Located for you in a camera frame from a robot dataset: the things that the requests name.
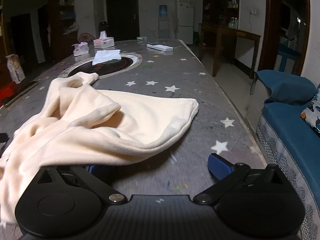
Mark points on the round built-in cooktop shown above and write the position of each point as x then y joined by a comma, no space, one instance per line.
130,61

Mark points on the dark smartphone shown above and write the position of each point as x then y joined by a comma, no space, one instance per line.
21,92

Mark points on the blue sofa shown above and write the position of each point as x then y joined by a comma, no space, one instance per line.
287,130

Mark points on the wooden bookshelf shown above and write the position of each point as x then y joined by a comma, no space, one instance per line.
62,17

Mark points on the pink white tissue box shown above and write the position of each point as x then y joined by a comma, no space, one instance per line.
103,43

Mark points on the grey star-print tablecloth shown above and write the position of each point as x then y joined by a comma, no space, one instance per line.
180,110

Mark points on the blue water bottle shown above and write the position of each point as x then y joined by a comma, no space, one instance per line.
163,11

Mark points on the small pink tissue pack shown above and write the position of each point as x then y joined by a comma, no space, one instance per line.
80,50

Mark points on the dark wooden door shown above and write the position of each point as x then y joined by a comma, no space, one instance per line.
122,15

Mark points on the cream fleece garment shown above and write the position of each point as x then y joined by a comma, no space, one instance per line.
100,125

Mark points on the butterfly print pillow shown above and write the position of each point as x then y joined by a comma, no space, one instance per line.
313,115

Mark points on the small green packet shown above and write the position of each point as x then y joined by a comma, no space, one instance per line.
141,38

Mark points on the wooden side table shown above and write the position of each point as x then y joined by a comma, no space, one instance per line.
237,33

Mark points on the white water dispenser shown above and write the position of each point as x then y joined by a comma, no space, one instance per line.
163,28

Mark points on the dark wooden display cabinet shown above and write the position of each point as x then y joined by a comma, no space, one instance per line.
220,2

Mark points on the pink hand fan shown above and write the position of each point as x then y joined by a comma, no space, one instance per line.
84,38

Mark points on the red plastic stool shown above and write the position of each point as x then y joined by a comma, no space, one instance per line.
7,91

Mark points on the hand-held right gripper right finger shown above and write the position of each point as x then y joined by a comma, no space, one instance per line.
220,166

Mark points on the white remote control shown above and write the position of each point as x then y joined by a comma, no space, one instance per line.
160,47

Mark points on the glass jar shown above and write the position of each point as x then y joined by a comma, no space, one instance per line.
233,22

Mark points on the blue cushion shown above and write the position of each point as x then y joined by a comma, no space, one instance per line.
285,87

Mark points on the white tissue sheet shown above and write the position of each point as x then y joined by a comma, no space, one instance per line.
106,57

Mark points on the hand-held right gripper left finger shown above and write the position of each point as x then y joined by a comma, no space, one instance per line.
95,170

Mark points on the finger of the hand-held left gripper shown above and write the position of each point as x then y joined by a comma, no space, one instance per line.
3,138

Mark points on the printed paper bag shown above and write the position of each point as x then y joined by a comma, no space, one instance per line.
15,68

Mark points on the blue table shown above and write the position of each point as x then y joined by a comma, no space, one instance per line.
288,55

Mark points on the white refrigerator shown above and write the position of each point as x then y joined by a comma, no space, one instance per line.
184,22

